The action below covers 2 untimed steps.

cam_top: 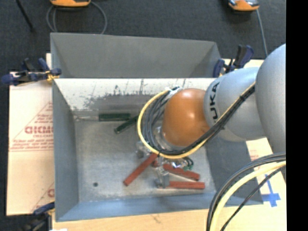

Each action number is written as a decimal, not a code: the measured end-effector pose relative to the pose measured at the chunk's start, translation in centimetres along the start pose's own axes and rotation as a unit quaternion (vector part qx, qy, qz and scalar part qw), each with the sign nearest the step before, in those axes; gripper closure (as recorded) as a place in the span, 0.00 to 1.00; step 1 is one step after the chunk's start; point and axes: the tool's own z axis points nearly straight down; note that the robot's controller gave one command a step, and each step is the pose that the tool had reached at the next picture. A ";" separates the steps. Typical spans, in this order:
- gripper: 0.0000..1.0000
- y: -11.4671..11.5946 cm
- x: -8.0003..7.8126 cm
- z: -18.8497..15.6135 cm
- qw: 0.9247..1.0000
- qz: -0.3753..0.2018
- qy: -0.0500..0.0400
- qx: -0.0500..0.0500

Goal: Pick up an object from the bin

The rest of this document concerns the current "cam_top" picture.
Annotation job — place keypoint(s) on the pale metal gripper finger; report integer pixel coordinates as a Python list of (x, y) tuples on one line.
[(165, 180), (157, 182)]

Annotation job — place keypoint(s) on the red-brown flat block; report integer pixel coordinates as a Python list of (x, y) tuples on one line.
[(187, 185), (185, 173), (139, 170)]

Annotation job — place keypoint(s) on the dark green flat block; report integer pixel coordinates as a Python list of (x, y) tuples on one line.
[(126, 124), (114, 117)]

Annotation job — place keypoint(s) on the grey metal bin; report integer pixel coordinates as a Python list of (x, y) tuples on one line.
[(108, 167)]

